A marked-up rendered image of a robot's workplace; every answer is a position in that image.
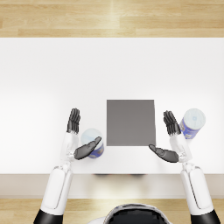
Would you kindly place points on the blue can with pale lid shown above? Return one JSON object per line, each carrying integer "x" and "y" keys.
{"x": 192, "y": 123}
{"x": 92, "y": 142}

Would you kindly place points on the dark round robot body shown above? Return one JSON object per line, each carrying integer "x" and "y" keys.
{"x": 134, "y": 214}

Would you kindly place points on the dark grey square mat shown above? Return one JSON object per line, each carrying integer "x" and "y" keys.
{"x": 130, "y": 122}

